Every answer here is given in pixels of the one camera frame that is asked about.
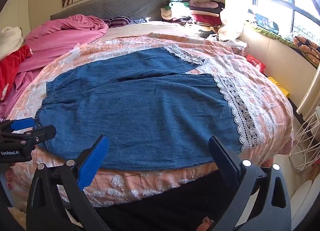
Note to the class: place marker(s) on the cream curtain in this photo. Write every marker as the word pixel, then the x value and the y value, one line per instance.
pixel 235 16

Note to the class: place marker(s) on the dark striped pillow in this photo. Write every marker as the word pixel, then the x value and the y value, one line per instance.
pixel 120 21

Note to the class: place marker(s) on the grey quilted headboard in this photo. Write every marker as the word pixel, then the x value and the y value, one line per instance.
pixel 120 3

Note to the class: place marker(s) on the white wardrobe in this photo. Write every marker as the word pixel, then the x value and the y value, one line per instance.
pixel 20 8

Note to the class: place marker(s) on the yellow box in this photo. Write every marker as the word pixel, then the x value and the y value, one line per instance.
pixel 278 86

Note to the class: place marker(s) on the orange printed fleece blanket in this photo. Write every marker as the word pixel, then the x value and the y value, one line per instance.
pixel 276 101

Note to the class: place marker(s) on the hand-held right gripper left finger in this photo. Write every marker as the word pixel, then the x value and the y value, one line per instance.
pixel 93 163

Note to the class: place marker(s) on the orange floral cloth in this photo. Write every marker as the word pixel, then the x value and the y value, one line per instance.
pixel 306 48

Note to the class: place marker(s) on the pile of folded clothes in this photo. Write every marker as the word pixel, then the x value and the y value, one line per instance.
pixel 200 18

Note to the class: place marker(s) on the white fluffy cloth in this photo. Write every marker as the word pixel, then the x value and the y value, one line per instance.
pixel 10 39

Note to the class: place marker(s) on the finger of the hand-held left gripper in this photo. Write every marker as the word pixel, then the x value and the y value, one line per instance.
pixel 23 123
pixel 41 133

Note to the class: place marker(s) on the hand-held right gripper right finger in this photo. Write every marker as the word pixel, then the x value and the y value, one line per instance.
pixel 225 157

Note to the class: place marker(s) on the red garment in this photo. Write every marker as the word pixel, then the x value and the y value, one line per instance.
pixel 12 71

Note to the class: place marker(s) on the red packet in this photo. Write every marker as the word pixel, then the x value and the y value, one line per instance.
pixel 256 63

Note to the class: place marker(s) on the blue denim pants lace trim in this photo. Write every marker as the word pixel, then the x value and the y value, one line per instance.
pixel 140 111

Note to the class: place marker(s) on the pink quilt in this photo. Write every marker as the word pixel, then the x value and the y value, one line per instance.
pixel 62 36

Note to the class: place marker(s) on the dark teal printed bag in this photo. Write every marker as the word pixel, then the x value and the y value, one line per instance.
pixel 266 22

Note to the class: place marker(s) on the loose white clothes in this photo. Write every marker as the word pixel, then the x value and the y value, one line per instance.
pixel 231 42

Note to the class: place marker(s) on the person's black pants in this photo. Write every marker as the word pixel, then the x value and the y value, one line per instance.
pixel 162 208

